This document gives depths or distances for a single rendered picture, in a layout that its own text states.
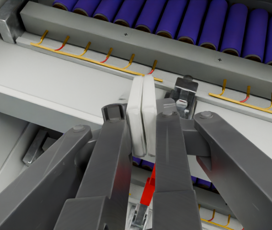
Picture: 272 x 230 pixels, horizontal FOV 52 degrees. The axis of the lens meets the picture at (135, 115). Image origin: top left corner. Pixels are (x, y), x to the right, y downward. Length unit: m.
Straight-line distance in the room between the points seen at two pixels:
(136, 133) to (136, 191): 0.25
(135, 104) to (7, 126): 0.23
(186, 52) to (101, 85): 0.08
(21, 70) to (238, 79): 0.19
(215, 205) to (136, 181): 0.11
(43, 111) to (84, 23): 0.08
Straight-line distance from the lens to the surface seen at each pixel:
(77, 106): 0.23
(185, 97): 0.20
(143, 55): 0.25
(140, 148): 0.16
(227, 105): 0.24
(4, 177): 0.39
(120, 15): 0.27
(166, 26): 0.26
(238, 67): 0.25
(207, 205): 0.39
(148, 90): 0.17
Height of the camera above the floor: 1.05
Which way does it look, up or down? 43 degrees down
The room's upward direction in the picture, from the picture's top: 12 degrees clockwise
